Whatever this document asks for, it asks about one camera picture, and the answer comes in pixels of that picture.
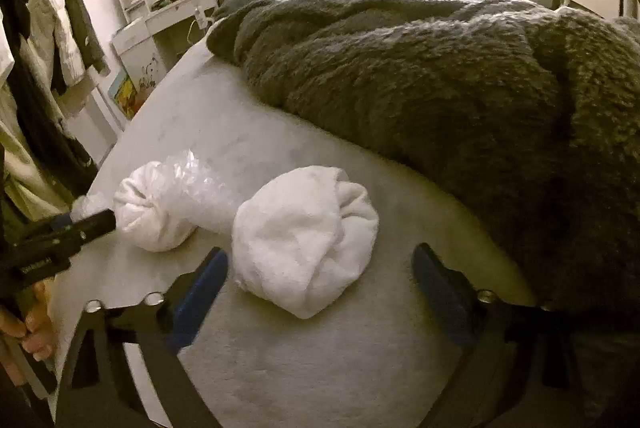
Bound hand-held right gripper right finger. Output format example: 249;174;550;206
411;243;596;428

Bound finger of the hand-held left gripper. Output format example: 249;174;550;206
50;208;117;245

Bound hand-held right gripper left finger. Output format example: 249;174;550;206
55;247;230;428

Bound plastic white tissue ball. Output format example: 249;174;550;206
75;149;241;254

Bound person's left hand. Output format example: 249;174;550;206
0;280;58;389

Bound grey bed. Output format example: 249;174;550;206
47;25;551;428

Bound black hanging clothes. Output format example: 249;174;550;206
0;0;98;209

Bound colourful picture book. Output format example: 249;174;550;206
107;68;138;121

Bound white printed storage box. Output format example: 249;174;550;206
111;25;167;119

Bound dark fuzzy blanket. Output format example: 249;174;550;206
206;0;640;409

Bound dark hanging garment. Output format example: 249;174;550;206
49;0;111;76

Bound white fleece jacket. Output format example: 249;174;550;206
22;0;86;89

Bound white vanity table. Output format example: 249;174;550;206
112;0;221;59

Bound cream drawstring pants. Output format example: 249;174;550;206
0;73;71;219

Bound white charger with cable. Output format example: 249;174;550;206
187;5;211;44

